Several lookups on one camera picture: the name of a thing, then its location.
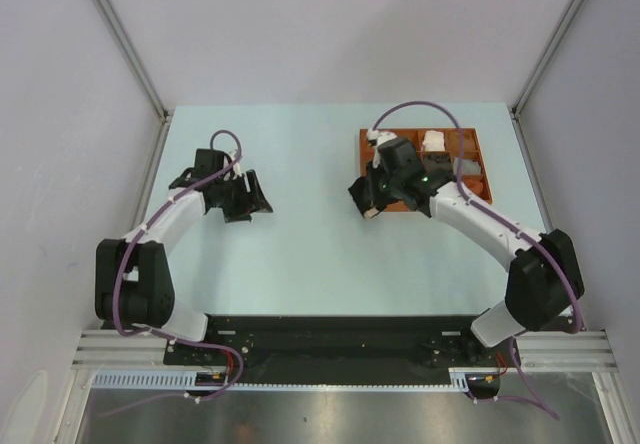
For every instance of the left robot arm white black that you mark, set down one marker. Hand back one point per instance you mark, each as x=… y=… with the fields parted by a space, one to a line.
x=133 y=284

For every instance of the aluminium frame post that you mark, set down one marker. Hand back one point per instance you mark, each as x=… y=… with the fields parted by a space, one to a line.
x=560 y=31
x=116 y=28

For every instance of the dark grey rolled cloth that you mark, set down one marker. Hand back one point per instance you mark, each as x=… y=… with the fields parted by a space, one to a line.
x=435 y=161

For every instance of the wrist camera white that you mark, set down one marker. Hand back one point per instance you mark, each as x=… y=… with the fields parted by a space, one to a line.
x=375 y=137
x=236 y=158

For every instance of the right aluminium frame post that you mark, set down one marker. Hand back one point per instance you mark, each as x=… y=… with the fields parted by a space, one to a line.
x=560 y=31

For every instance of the black underwear beige waistband back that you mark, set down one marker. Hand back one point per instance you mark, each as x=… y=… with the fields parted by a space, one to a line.
x=368 y=202

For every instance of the light grey rolled cloth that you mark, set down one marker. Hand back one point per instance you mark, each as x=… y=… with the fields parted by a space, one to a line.
x=466 y=167

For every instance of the white rolled cloth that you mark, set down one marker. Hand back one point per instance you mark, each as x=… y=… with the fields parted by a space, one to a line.
x=433 y=141

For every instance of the white slotted cable duct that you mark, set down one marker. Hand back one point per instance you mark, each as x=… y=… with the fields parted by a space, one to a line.
x=456 y=380

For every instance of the left aluminium frame post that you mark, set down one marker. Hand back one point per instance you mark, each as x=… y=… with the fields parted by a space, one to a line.
x=116 y=28

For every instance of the wooden compartment tray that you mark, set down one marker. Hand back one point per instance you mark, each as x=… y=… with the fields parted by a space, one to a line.
x=469 y=148

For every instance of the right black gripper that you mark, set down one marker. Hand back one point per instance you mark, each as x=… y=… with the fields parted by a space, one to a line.
x=377 y=169

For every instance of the aluminium front rail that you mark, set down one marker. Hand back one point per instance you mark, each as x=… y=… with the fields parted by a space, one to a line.
x=539 y=352

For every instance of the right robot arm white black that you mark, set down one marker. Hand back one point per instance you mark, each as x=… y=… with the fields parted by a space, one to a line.
x=544 y=276

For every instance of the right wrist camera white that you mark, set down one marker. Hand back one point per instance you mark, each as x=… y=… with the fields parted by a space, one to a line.
x=375 y=137

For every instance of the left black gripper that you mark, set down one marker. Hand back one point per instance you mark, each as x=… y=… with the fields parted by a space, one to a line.
x=256 y=202

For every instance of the orange rolled cloth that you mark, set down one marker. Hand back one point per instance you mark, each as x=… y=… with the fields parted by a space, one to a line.
x=475 y=185

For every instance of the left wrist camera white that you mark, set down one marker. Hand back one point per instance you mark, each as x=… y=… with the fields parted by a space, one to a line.
x=236 y=158

